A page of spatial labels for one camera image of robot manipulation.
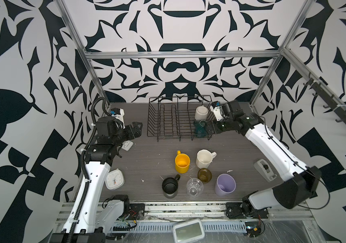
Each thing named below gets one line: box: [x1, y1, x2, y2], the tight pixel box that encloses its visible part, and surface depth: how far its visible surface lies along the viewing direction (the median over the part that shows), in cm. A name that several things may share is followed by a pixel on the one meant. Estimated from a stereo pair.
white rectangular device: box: [121, 140, 134, 152], surface depth 98 cm
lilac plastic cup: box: [214, 173, 237, 197], surface depth 75 cm
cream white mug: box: [195, 148, 218, 169], surface depth 85 cm
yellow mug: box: [174, 150, 191, 174], surface depth 85 cm
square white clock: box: [105, 168, 125, 191], surface depth 83 cm
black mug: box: [161, 174, 181, 199], surface depth 81 cm
